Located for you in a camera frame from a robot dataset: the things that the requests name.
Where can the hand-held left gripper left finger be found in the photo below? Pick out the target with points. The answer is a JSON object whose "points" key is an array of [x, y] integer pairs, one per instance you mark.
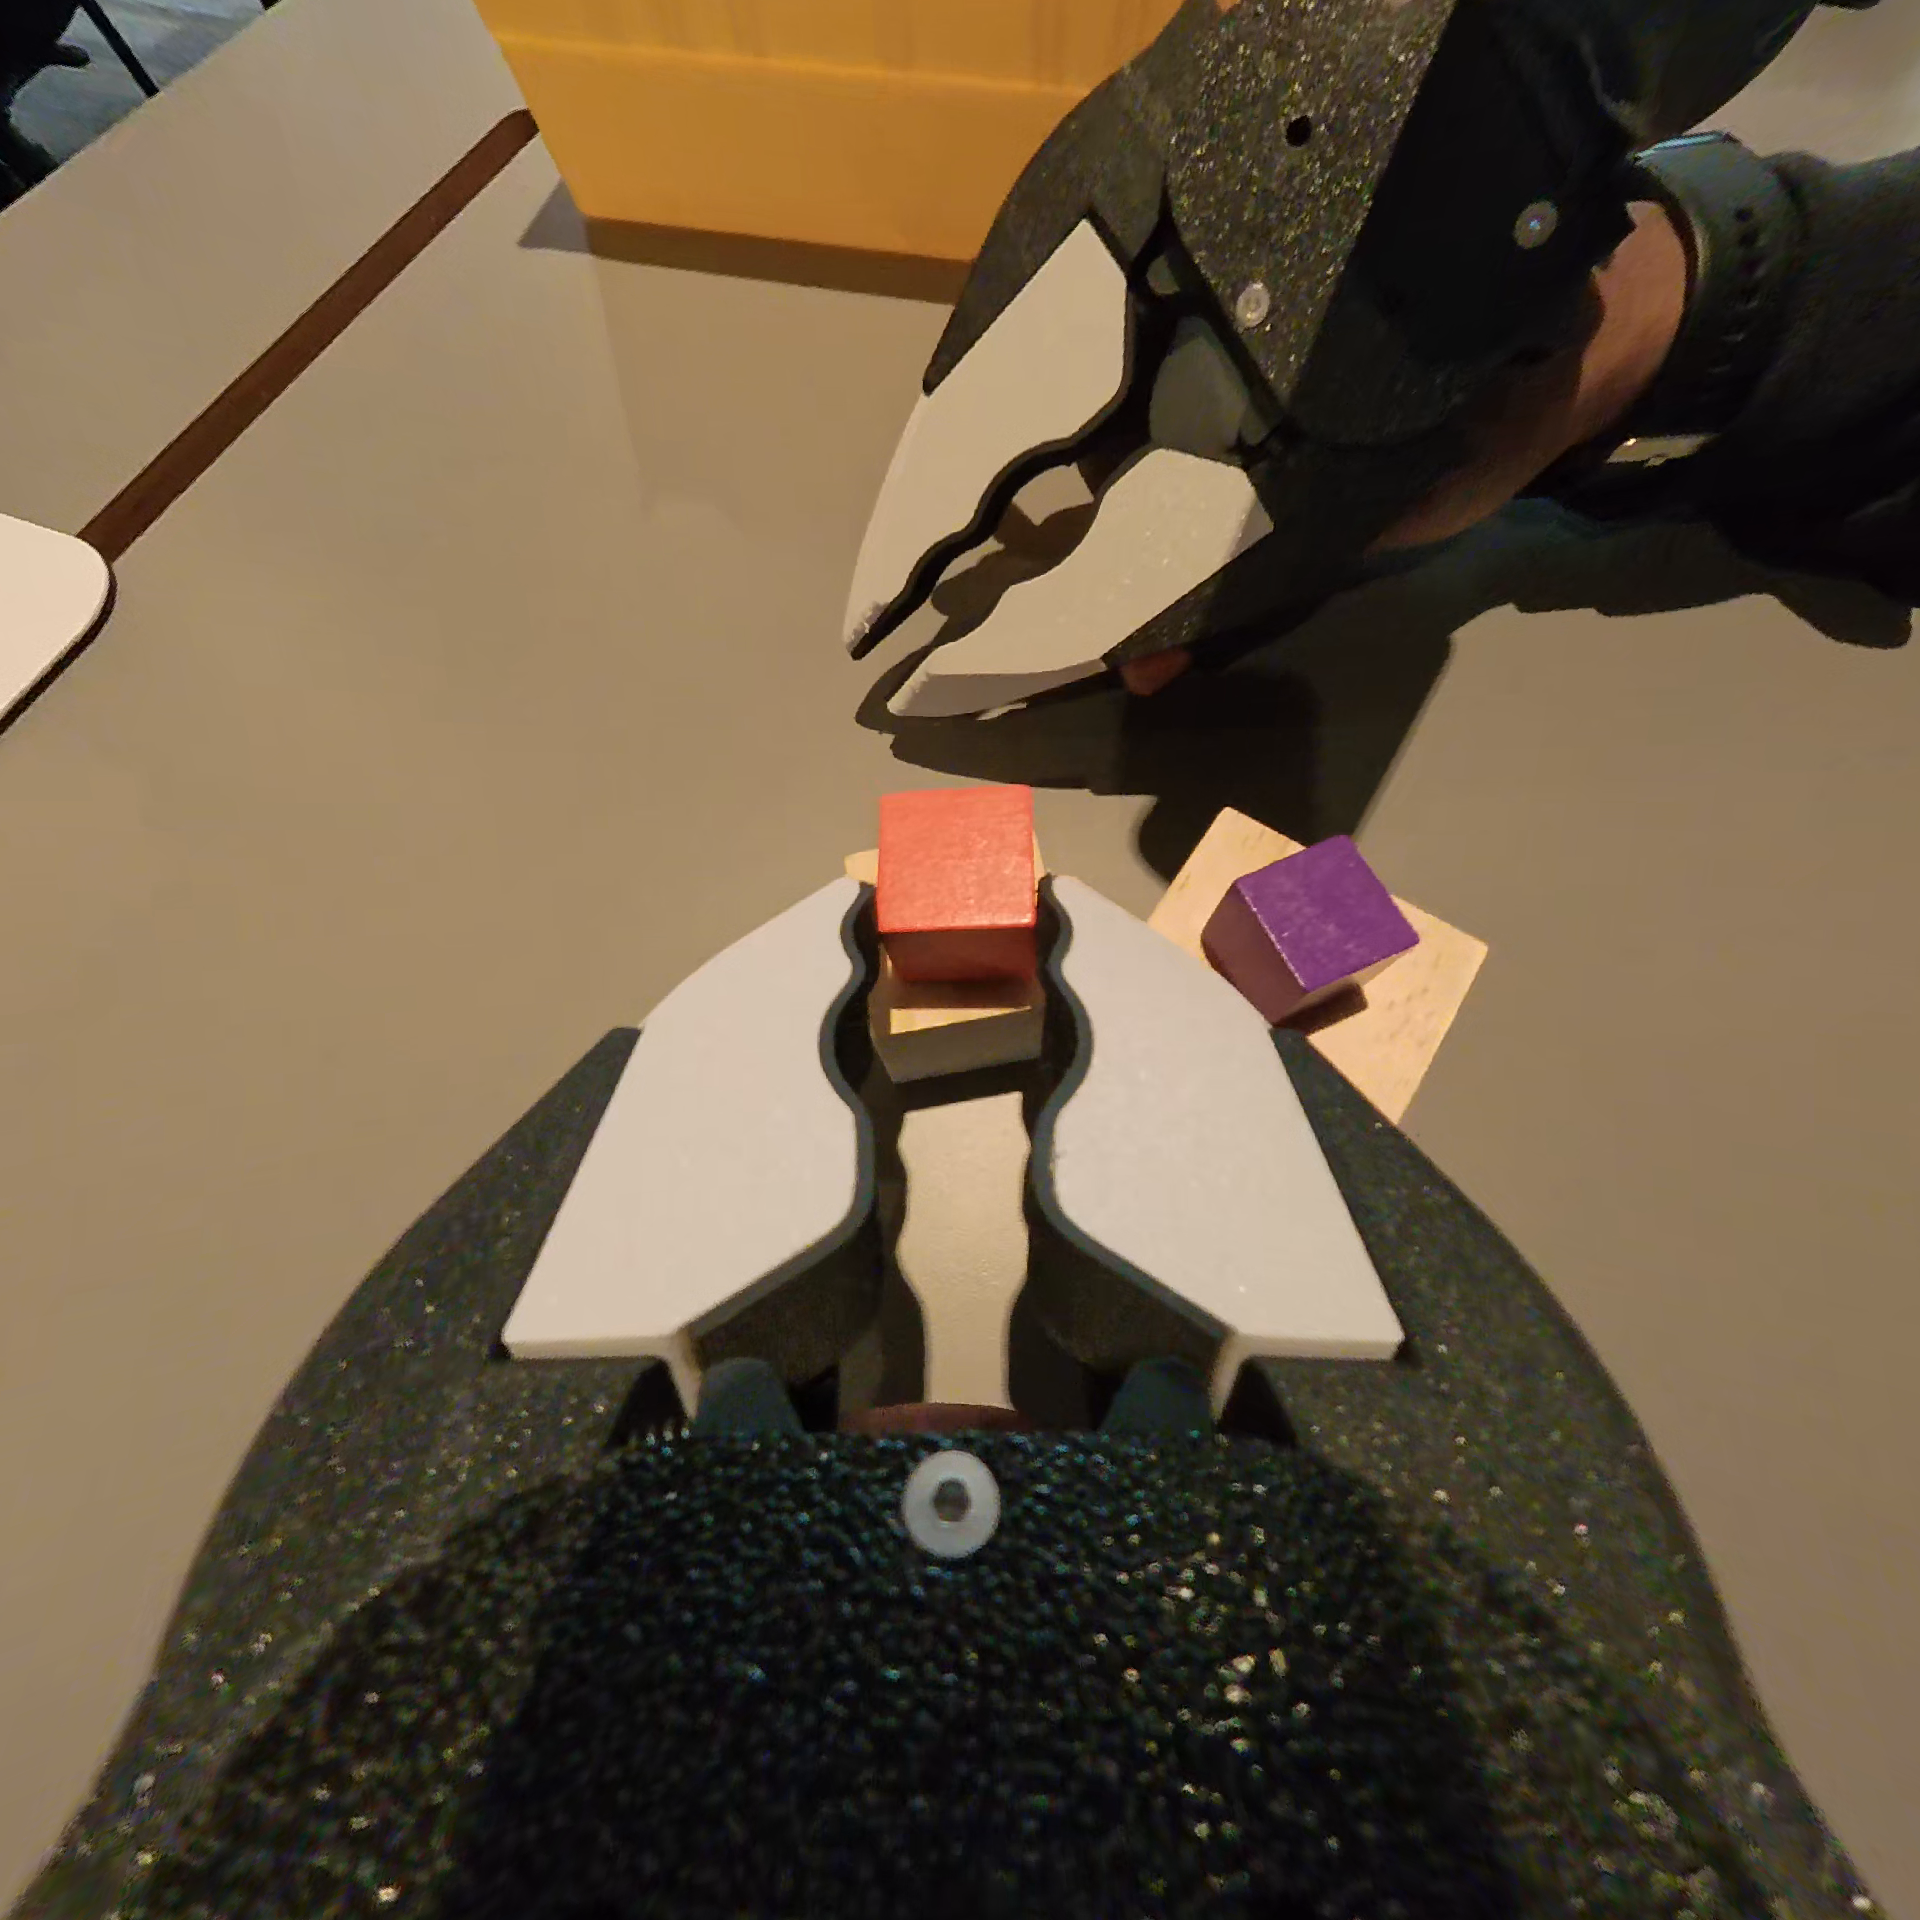
{"points": [[706, 1171]]}

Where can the black wristwatch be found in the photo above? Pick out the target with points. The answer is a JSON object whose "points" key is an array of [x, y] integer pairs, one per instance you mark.
{"points": [[1740, 254]]}

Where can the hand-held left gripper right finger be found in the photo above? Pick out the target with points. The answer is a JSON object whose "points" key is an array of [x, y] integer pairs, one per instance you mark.
{"points": [[1200, 1185]]}

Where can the yellow box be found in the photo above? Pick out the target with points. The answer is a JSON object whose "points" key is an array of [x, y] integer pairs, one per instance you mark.
{"points": [[781, 105]]}

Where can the purple wooden cube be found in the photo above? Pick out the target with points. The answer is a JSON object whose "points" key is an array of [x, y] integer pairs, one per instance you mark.
{"points": [[1320, 915]]}

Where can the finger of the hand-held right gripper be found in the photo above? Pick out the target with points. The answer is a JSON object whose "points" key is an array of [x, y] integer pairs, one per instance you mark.
{"points": [[991, 388], [1141, 570]]}

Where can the large natural wooden block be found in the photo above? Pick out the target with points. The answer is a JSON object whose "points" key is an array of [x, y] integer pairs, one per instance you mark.
{"points": [[1412, 1026]]}

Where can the person's right forearm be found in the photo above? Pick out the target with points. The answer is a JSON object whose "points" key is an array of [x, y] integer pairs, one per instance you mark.
{"points": [[1861, 299]]}

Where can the small natural wooden block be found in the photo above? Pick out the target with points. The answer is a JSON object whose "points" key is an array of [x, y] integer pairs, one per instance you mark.
{"points": [[962, 1035]]}

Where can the person's right hand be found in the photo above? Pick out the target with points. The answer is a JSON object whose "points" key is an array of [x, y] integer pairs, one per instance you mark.
{"points": [[1590, 388]]}

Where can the red wooden cube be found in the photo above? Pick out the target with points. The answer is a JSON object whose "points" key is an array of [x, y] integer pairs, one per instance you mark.
{"points": [[962, 884]]}

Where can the white rounded mat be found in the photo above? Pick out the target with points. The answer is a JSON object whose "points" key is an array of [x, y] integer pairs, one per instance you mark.
{"points": [[38, 600]]}

